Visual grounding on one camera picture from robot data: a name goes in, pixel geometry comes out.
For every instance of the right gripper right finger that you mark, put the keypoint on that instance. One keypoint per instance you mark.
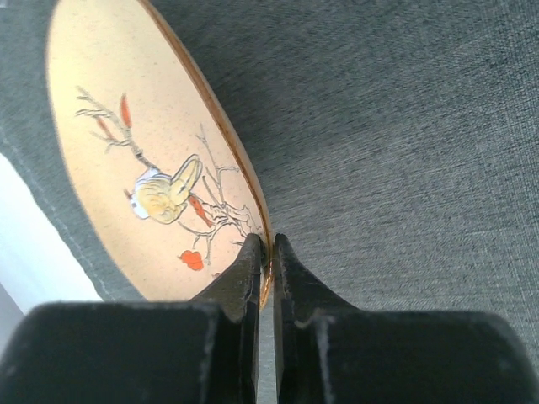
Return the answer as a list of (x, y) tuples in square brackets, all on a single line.
[(329, 351)]

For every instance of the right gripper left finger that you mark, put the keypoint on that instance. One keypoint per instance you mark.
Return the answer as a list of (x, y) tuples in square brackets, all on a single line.
[(203, 350)]

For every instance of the beige bird pattern plate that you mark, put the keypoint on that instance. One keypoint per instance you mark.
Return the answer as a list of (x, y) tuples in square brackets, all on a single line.
[(153, 158)]

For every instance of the grey cloth placemat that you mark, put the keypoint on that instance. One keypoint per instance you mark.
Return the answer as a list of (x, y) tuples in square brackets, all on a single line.
[(396, 141)]

